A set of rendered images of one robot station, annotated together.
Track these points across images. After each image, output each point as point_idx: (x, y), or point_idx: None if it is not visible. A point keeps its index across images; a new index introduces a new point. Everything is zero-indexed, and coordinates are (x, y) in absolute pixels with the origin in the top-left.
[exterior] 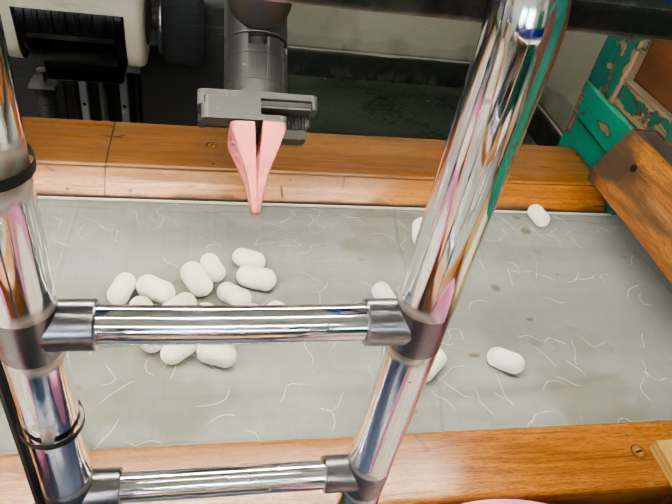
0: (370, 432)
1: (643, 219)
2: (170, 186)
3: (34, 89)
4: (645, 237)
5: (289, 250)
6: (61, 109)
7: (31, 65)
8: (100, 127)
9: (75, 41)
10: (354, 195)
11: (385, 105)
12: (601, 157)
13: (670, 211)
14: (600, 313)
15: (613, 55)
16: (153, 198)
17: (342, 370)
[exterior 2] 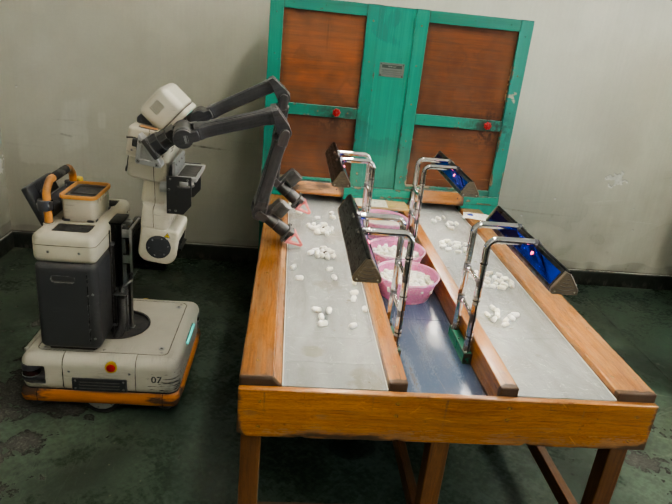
0: (366, 199)
1: (308, 190)
2: None
3: (124, 296)
4: (311, 192)
5: (303, 223)
6: (111, 308)
7: (107, 293)
8: (266, 229)
9: (184, 243)
10: (286, 215)
11: (9, 283)
12: (277, 191)
13: (311, 186)
14: (318, 206)
15: None
16: None
17: (332, 223)
